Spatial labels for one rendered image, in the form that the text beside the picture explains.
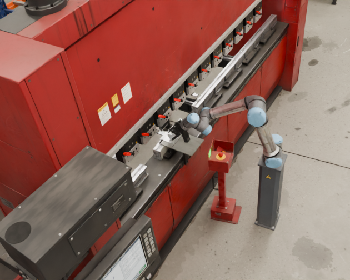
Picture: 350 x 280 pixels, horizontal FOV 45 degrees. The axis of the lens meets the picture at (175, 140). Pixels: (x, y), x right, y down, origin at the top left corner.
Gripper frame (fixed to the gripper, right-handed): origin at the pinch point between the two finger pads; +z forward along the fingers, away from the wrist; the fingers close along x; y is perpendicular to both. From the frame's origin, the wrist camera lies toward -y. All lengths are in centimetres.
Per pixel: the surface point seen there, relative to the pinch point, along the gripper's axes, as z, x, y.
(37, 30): -96, 78, 86
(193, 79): -19.3, -38.1, 19.9
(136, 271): -64, 115, -20
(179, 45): -47, -25, 44
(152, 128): -16.6, 18.1, 17.3
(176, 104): -15.4, -12.7, 16.2
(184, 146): -7.0, 3.5, -9.8
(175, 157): 7.5, 5.8, -12.0
